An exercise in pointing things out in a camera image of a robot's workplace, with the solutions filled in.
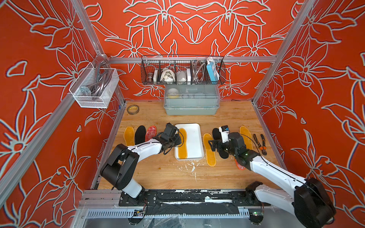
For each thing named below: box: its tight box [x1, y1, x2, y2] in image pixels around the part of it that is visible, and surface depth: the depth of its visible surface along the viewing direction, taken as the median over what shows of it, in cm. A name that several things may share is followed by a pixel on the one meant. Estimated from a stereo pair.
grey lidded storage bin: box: [163, 84, 221, 116], surface depth 102 cm
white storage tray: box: [174, 123, 205, 162], surface depth 95 cm
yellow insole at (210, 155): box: [202, 133, 217, 167], surface depth 89 cm
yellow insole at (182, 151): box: [177, 128, 188, 160], surface depth 93 cm
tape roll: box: [126, 104, 140, 115], surface depth 116 cm
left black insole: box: [134, 125, 146, 145], surface depth 103 cm
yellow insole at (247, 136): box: [239, 125, 254, 151], surface depth 100 cm
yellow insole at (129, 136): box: [123, 125, 135, 147], surface depth 100 cm
